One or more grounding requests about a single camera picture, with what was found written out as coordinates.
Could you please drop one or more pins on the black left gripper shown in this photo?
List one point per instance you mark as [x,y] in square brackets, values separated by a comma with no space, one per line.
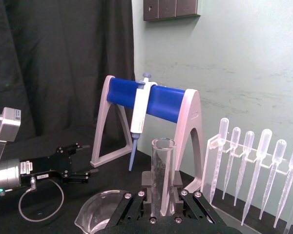
[46,168]

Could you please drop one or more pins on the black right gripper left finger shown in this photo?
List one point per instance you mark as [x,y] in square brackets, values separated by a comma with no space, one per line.
[127,207]

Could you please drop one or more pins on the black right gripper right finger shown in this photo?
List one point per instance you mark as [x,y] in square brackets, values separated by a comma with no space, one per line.
[197,204]

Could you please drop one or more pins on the clear glass cylinder tube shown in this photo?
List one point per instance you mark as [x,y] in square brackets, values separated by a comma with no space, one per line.
[158,175]

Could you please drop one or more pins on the clear glass beaker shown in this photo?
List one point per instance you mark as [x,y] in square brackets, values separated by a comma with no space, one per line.
[100,209]

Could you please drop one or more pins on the clear acrylic dropper rack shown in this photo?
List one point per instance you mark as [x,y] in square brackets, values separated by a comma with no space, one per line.
[236,152]

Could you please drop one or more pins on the white and blue micropipette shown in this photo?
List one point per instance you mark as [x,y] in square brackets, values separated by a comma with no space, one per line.
[139,114]

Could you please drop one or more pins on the black cloth curtain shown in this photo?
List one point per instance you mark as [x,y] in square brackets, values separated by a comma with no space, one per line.
[63,61]

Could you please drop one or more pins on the grey and blue pipette stand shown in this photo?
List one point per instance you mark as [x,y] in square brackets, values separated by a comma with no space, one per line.
[166,103]

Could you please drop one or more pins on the dark grey wall panel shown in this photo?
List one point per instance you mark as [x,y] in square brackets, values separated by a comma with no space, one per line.
[171,8]

